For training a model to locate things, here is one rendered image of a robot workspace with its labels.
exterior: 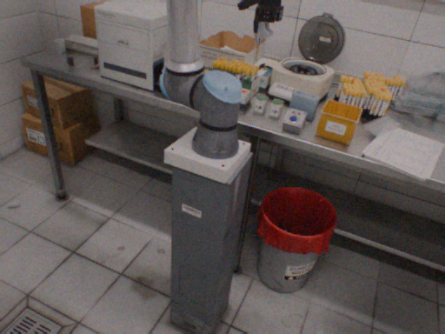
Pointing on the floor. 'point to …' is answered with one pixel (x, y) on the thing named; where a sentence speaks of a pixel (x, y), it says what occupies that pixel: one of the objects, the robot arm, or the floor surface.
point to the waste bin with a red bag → (286, 249)
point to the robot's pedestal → (204, 245)
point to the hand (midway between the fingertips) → (256, 40)
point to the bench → (36, 62)
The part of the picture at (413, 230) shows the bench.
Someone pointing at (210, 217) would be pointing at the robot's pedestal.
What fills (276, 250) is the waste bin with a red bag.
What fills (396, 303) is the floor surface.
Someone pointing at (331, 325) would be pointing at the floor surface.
